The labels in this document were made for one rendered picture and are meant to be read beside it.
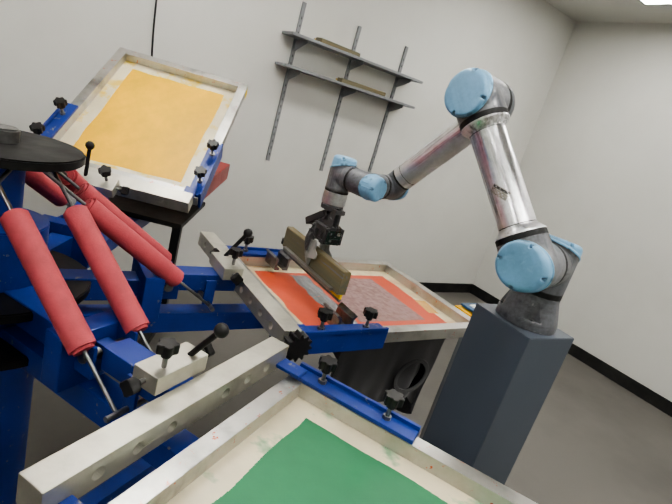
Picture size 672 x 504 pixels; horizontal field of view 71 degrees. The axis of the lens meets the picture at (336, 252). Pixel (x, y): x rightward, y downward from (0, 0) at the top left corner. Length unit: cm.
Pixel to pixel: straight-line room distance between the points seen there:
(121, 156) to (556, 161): 429
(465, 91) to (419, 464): 82
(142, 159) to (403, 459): 141
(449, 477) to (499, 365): 34
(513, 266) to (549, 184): 423
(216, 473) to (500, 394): 70
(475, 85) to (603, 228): 391
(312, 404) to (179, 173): 110
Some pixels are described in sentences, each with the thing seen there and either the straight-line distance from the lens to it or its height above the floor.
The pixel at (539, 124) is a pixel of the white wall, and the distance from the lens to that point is 552.
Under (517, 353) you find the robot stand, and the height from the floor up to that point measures 115.
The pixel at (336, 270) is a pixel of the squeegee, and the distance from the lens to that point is 140.
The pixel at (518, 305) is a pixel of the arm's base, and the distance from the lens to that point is 125.
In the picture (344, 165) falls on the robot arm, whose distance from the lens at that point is 141.
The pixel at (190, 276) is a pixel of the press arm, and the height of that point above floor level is 104.
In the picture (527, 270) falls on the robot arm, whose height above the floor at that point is 136.
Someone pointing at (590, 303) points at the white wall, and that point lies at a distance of 501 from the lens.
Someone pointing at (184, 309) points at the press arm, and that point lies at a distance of 143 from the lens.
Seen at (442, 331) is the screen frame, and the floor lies 98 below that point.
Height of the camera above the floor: 157
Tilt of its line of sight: 16 degrees down
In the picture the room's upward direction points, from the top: 16 degrees clockwise
